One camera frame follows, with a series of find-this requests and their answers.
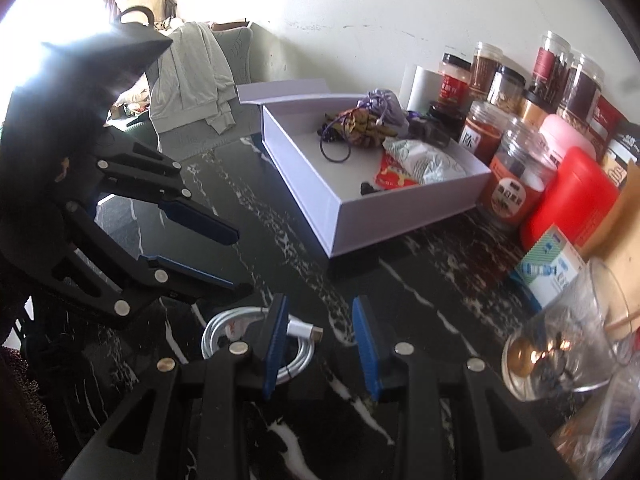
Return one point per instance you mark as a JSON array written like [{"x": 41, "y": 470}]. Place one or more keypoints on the brown patterned wrapper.
[{"x": 357, "y": 127}]

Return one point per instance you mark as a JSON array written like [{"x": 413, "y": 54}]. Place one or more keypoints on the dried berries jar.
[{"x": 520, "y": 171}]

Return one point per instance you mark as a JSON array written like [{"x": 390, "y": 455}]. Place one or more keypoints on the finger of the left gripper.
[
  {"x": 132, "y": 169},
  {"x": 102, "y": 275}
]

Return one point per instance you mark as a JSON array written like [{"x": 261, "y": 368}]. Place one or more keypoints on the white open gift box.
[{"x": 328, "y": 193}]

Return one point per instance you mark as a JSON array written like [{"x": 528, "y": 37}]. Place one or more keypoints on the red plastic canister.
[{"x": 576, "y": 201}]

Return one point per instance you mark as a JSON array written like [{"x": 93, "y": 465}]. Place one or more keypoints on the grey armchair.
[{"x": 197, "y": 138}]

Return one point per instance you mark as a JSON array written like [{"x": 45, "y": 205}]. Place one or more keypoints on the tall red label jar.
[{"x": 550, "y": 72}]

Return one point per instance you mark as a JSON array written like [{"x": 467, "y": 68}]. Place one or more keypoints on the white foil sachet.
[{"x": 423, "y": 162}]

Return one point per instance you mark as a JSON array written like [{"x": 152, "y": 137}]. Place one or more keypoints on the black polka dot scrunchie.
[{"x": 367, "y": 188}]

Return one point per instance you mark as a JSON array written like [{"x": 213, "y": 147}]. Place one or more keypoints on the copper spoon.
[{"x": 569, "y": 344}]

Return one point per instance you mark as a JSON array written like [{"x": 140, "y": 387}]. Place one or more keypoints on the glass mug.
[{"x": 595, "y": 287}]

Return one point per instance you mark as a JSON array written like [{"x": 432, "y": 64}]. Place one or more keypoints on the blue white medicine box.
[{"x": 547, "y": 269}]

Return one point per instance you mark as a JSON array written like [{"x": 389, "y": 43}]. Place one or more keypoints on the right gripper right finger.
[{"x": 456, "y": 421}]

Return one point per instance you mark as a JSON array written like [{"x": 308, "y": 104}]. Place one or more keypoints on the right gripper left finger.
[{"x": 148, "y": 435}]

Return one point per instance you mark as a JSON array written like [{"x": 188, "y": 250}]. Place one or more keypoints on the red label black lid jar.
[{"x": 454, "y": 87}]

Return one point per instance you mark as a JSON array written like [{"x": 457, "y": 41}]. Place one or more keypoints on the purple drawstring pouch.
[{"x": 383, "y": 104}]

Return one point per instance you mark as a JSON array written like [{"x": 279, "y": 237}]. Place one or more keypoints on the black lid nut jar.
[{"x": 506, "y": 89}]

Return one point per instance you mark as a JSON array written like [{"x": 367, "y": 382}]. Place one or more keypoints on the clear plastic bag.
[{"x": 592, "y": 440}]

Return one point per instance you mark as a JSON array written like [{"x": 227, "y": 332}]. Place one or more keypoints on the black printed food pouch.
[{"x": 622, "y": 153}]

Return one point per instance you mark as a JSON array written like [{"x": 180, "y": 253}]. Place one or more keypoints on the red snack packet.
[{"x": 391, "y": 175}]

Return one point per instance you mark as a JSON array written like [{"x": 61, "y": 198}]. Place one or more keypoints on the pink lidded container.
[{"x": 560, "y": 137}]

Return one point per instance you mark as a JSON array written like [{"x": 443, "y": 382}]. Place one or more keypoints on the tall dark label jar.
[{"x": 582, "y": 90}]

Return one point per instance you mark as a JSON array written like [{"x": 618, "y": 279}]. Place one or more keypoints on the black round lid jar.
[{"x": 448, "y": 116}]

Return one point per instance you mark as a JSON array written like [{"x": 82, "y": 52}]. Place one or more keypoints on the red bag behind jars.
[{"x": 602, "y": 126}]

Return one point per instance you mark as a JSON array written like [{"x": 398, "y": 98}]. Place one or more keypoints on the tan paste black lid jar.
[{"x": 533, "y": 109}]

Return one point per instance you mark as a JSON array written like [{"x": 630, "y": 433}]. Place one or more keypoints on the chili powder jar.
[{"x": 483, "y": 130}]

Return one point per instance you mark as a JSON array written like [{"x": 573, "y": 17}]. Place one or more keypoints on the brown label clear jar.
[{"x": 486, "y": 60}]

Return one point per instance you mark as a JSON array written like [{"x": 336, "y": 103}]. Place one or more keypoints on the kraft paper pouch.
[{"x": 616, "y": 239}]

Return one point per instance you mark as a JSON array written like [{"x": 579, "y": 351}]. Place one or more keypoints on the white cloth on chair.
[{"x": 194, "y": 82}]

